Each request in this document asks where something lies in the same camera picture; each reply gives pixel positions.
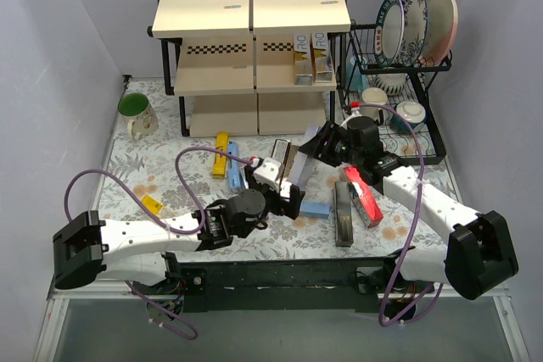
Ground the silver white toothpaste box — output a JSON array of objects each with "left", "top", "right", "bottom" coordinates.
[{"left": 288, "top": 125, "right": 320, "bottom": 190}]

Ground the silver RO toothpaste box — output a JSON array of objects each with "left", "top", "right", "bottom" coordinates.
[{"left": 311, "top": 32, "right": 333, "bottom": 83}]

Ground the orange RO toothpaste box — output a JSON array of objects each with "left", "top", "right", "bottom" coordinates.
[{"left": 293, "top": 34, "right": 313, "bottom": 86}]

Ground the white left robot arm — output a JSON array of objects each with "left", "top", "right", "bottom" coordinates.
[{"left": 53, "top": 159, "right": 305, "bottom": 294}]

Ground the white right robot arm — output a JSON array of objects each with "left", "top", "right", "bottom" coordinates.
[{"left": 299, "top": 116, "right": 519, "bottom": 300}]

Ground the beige three-tier shelf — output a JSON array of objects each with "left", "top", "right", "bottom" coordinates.
[{"left": 148, "top": 0, "right": 351, "bottom": 137}]

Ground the light blue toothpaste box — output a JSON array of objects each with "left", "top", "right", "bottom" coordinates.
[{"left": 227, "top": 142, "right": 245, "bottom": 193}]

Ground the blue toothpaste box flat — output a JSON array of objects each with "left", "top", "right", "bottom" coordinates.
[{"left": 299, "top": 201, "right": 332, "bottom": 220}]

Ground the yellow toothpaste box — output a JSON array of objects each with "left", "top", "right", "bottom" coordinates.
[{"left": 211, "top": 131, "right": 229, "bottom": 179}]

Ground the black gold toothpaste box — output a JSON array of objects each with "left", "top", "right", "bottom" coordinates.
[{"left": 271, "top": 139, "right": 291, "bottom": 167}]

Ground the dark grey toothpaste box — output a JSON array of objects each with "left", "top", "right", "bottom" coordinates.
[{"left": 333, "top": 181, "right": 354, "bottom": 247}]

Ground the red toothpaste box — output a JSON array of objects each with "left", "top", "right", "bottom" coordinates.
[{"left": 343, "top": 166, "right": 383, "bottom": 229}]

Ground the light blue mug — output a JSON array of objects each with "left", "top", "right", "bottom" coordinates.
[{"left": 345, "top": 56, "right": 369, "bottom": 93}]

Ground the white bowl blue pattern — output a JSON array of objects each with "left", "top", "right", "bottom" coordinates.
[{"left": 375, "top": 74, "right": 406, "bottom": 96}]

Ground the small yellow box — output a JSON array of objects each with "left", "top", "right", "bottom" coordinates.
[{"left": 141, "top": 195, "right": 163, "bottom": 215}]

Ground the green floral mug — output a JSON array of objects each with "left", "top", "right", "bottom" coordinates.
[{"left": 117, "top": 92, "right": 159, "bottom": 141}]

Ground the teal rimmed plate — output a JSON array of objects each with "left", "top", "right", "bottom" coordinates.
[{"left": 373, "top": 0, "right": 404, "bottom": 68}]

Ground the blue floral plate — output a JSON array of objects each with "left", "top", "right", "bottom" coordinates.
[{"left": 398, "top": 0, "right": 428, "bottom": 67}]

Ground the pink beige plate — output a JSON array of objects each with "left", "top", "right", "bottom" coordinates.
[{"left": 419, "top": 0, "right": 458, "bottom": 66}]

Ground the cream mug black handle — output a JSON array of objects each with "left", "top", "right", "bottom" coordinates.
[{"left": 360, "top": 87, "right": 388, "bottom": 125}]

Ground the black wire dish rack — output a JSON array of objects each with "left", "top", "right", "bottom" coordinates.
[{"left": 328, "top": 23, "right": 452, "bottom": 165}]

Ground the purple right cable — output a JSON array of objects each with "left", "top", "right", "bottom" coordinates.
[{"left": 355, "top": 103, "right": 444, "bottom": 328}]

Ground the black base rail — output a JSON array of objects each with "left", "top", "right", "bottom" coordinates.
[{"left": 48, "top": 251, "right": 508, "bottom": 312}]

